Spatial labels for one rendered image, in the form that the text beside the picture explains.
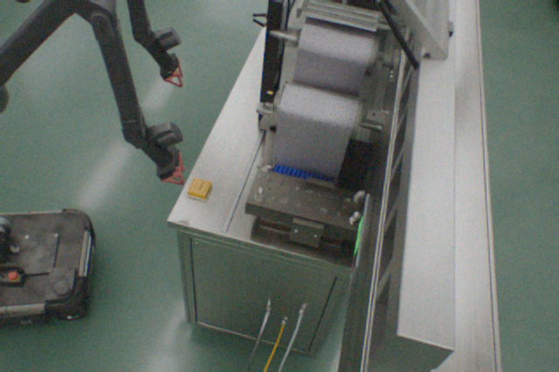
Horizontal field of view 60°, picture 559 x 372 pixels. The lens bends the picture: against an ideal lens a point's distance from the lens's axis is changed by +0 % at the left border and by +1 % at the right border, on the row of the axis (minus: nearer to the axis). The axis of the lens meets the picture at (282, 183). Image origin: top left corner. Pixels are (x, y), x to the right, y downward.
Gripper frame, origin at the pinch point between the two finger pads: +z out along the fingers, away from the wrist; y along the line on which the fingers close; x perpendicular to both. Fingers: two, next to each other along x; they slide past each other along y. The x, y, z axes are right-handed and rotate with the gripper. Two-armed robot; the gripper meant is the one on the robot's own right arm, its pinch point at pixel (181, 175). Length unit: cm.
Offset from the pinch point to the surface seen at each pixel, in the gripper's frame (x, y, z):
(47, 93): 133, 169, 45
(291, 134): -38.0, 4.3, 5.5
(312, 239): -31.5, -21.4, 29.1
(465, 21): -104, 31, 14
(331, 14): -63, 31, -11
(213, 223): -1.4, -9.4, 17.7
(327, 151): -46.6, -0.4, 14.7
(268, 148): -25.4, 14.8, 18.0
